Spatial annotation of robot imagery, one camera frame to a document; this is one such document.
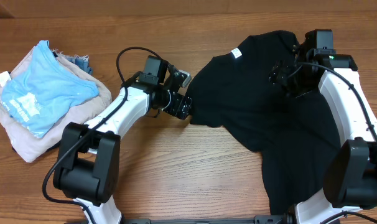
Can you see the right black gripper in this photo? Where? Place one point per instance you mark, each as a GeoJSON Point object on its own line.
{"type": "Point", "coordinates": [277, 73]}

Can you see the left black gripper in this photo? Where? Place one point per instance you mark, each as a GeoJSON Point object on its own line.
{"type": "Point", "coordinates": [175, 107]}

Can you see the black t-shirt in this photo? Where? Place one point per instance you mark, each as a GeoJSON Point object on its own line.
{"type": "Point", "coordinates": [297, 137]}

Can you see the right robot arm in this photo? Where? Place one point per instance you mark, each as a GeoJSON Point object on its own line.
{"type": "Point", "coordinates": [350, 183]}

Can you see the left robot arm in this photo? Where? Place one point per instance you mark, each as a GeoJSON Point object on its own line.
{"type": "Point", "coordinates": [87, 168]}

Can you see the blue denim garment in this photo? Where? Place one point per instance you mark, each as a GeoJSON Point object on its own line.
{"type": "Point", "coordinates": [81, 61]}

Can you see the dark garment under pile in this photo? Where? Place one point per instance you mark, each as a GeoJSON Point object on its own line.
{"type": "Point", "coordinates": [49, 149]}

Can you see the beige folded garment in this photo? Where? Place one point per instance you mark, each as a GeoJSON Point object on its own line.
{"type": "Point", "coordinates": [30, 147]}

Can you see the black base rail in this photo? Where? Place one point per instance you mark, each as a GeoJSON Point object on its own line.
{"type": "Point", "coordinates": [258, 219]}

